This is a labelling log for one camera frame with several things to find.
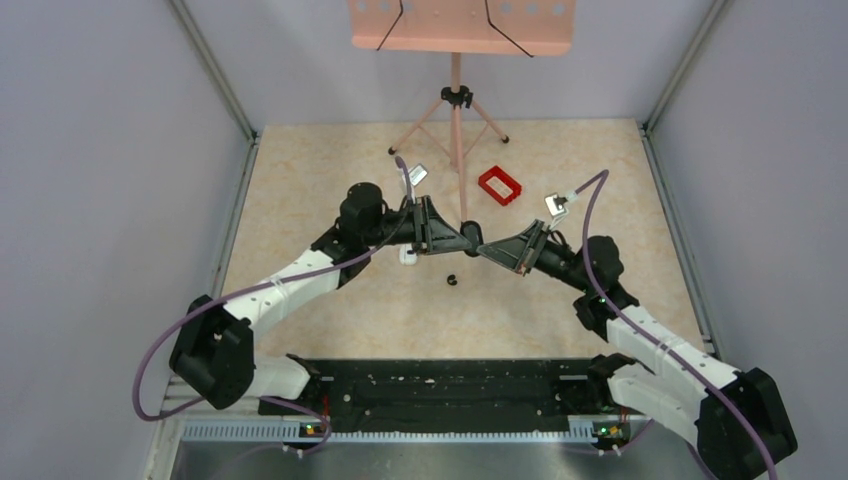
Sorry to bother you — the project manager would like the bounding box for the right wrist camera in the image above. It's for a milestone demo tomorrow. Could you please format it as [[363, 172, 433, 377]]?
[[544, 193, 571, 218]]

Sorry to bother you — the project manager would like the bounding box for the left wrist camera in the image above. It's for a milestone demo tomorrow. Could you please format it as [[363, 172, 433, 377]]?
[[408, 164, 428, 187]]

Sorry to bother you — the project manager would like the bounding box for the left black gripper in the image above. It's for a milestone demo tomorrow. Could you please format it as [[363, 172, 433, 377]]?
[[364, 195, 472, 256]]

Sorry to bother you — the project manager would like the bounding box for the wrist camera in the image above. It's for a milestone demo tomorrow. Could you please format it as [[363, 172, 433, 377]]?
[[408, 164, 428, 187], [544, 193, 571, 218]]

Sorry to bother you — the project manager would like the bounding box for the pink music stand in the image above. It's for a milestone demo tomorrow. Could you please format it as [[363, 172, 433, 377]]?
[[347, 0, 577, 220]]

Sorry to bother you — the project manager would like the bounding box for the red plastic tray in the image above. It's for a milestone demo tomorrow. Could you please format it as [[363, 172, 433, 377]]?
[[477, 165, 523, 206]]

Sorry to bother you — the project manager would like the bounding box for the black oval case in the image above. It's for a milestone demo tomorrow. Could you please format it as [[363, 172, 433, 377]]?
[[460, 220, 484, 252]]

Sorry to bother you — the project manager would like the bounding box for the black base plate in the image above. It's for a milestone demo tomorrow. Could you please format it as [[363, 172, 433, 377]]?
[[294, 359, 640, 440]]

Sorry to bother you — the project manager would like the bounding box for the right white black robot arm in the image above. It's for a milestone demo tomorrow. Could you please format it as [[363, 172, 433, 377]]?
[[474, 221, 798, 479]]

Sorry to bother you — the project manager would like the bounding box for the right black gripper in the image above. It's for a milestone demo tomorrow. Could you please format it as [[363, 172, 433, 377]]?
[[478, 219, 593, 293]]

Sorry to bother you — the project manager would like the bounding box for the white earbud charging case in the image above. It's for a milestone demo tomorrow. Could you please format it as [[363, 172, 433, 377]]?
[[398, 244, 418, 266]]

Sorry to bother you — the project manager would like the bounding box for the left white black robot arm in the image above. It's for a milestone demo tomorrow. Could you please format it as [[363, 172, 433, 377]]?
[[169, 182, 478, 414]]

